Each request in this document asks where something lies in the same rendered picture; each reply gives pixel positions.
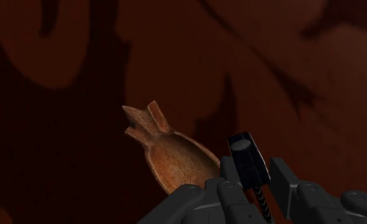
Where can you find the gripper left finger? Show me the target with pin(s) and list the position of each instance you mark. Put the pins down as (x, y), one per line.
(226, 198)

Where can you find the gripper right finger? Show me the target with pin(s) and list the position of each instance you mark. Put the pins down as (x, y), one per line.
(310, 201)

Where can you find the black hammer-shaped tool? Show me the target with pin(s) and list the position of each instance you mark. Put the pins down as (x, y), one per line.
(248, 161)

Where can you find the brown wooden fish-shaped dish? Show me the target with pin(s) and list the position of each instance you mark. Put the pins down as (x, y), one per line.
(174, 155)

